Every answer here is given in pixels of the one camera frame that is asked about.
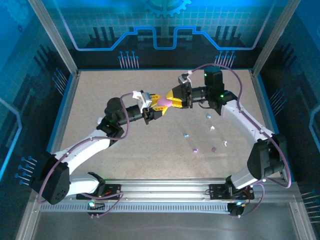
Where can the purple earbud charging case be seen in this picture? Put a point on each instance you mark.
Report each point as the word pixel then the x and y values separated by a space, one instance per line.
pixel 164 102

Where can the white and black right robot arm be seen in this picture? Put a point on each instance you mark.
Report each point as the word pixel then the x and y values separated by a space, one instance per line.
pixel 240 117

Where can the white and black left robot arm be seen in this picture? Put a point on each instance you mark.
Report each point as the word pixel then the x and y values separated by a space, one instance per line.
pixel 82 150

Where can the small black LED controller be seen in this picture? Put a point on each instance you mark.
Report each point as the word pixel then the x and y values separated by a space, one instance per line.
pixel 235 208
pixel 96 206

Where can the grey metal front panel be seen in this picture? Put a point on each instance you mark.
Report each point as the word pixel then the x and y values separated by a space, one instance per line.
pixel 162 225

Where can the aluminium table side rail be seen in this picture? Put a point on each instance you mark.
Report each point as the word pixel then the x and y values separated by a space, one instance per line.
pixel 67 105
pixel 261 100

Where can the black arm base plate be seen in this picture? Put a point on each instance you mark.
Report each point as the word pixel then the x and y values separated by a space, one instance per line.
pixel 113 188
pixel 217 191

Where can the aluminium frame post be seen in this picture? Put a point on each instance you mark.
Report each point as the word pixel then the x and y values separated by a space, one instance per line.
pixel 272 37
pixel 53 37

